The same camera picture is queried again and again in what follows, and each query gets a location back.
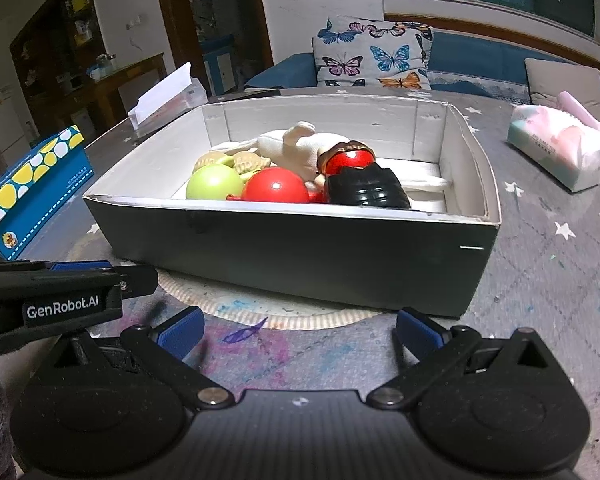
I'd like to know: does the round paper plate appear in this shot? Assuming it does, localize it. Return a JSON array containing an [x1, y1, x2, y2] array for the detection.
[[157, 269, 382, 330]]

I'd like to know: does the black white cardboard box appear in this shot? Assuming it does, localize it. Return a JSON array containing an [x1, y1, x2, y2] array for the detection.
[[84, 90, 502, 318]]

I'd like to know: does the blue yellow spotted box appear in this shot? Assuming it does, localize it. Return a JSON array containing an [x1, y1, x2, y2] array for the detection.
[[0, 125, 94, 261]]

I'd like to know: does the green toy apple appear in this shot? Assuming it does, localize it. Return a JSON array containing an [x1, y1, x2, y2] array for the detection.
[[185, 164, 244, 200]]

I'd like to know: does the beige toy bread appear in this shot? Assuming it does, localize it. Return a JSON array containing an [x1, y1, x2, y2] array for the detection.
[[194, 151, 271, 176]]

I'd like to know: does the red toy ball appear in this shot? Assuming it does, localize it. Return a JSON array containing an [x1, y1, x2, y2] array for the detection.
[[240, 167, 310, 204]]

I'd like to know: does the black ridged toy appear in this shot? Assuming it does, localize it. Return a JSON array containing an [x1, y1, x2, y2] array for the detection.
[[324, 162, 412, 210]]

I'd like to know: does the dark wooden side table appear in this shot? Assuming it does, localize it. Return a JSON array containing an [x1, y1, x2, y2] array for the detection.
[[44, 52, 169, 131]]

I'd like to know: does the white tissue box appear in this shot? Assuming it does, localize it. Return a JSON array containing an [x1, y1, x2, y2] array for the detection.
[[128, 62, 208, 130]]

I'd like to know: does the white plush toy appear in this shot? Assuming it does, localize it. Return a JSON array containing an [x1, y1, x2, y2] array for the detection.
[[211, 122, 349, 190]]

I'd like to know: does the red gold round toy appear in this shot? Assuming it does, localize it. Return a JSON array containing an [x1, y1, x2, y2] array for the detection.
[[316, 140, 376, 177]]

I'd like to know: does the pastel tissue pack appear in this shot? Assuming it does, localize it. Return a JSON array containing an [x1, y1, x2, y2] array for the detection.
[[507, 91, 600, 193]]

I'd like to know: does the dark wooden shelf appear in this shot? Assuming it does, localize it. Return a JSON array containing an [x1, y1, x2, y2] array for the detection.
[[9, 0, 105, 138]]

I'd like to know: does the blue sofa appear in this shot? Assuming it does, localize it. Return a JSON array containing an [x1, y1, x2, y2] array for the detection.
[[246, 30, 572, 104]]

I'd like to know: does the beige cushion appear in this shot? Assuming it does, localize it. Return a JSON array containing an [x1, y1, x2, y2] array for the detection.
[[524, 58, 600, 122]]

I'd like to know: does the butterfly print pillow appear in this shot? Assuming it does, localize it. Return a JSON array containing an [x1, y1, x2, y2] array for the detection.
[[312, 15, 434, 90]]

